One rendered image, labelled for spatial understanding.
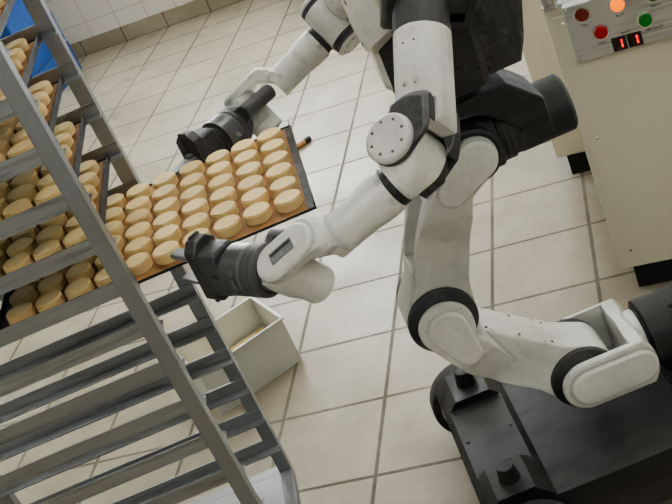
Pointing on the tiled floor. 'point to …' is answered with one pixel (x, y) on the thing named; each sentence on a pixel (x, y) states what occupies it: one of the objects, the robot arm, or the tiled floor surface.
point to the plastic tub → (247, 348)
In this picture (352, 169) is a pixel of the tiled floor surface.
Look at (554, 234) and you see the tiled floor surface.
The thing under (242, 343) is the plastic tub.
